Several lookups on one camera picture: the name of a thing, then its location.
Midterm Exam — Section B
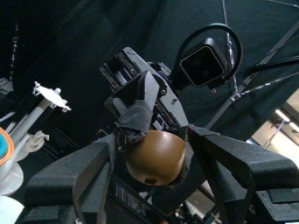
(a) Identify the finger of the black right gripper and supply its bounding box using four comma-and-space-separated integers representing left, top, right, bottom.
154, 73, 192, 130
103, 69, 162, 152

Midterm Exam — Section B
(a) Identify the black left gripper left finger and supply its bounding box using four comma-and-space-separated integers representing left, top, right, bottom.
15, 139, 117, 224

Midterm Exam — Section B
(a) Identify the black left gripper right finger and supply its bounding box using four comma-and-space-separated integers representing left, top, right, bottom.
186, 124, 299, 224

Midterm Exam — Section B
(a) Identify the brown toy kiwi half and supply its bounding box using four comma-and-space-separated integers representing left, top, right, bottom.
124, 129, 187, 187

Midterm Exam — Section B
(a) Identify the white cup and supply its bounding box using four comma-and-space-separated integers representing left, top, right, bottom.
0, 195, 25, 224

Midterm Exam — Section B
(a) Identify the teal basket with orange rim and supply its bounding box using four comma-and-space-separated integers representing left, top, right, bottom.
0, 126, 16, 167

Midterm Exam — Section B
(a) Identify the white mug tree stand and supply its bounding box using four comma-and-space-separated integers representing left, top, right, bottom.
0, 81, 73, 196

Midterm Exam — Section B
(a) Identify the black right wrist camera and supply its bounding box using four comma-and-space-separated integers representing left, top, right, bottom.
170, 38, 230, 90

